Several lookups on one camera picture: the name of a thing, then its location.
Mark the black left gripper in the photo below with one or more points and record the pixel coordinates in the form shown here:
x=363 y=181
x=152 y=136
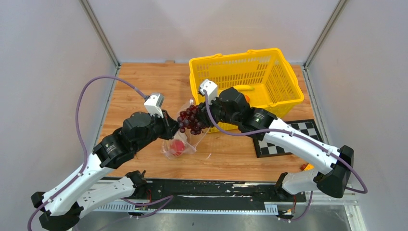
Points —
x=170 y=125

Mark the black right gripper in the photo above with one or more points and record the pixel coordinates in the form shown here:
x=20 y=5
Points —
x=204 y=115

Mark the dark toy grapes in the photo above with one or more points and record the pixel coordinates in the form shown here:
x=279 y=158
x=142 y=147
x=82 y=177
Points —
x=188 y=120

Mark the red toy food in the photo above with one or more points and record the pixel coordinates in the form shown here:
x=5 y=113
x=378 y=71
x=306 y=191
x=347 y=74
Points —
x=177 y=147

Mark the clear zip top bag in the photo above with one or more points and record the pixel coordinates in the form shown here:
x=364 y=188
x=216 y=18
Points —
x=191 y=141

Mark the yellow toy banana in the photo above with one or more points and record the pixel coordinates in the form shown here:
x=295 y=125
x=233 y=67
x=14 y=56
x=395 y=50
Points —
x=244 y=87

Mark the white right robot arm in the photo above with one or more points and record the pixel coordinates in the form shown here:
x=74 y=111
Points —
x=232 y=115

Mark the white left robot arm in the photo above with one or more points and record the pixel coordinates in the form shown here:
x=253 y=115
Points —
x=63 y=206

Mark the yellow plastic basket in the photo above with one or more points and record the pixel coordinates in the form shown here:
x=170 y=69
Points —
x=276 y=86

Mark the black white checkerboard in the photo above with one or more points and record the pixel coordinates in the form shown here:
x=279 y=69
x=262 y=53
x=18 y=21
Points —
x=278 y=144

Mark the yellow toy block car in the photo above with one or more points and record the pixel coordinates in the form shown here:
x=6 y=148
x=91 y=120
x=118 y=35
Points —
x=306 y=167

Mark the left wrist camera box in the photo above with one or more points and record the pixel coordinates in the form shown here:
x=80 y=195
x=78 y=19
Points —
x=153 y=104

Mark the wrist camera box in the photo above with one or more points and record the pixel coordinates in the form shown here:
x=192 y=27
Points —
x=210 y=89
x=153 y=104

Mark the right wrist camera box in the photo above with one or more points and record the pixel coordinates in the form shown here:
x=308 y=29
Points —
x=210 y=89

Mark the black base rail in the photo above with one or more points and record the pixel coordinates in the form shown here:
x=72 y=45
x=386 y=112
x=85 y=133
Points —
x=221 y=197

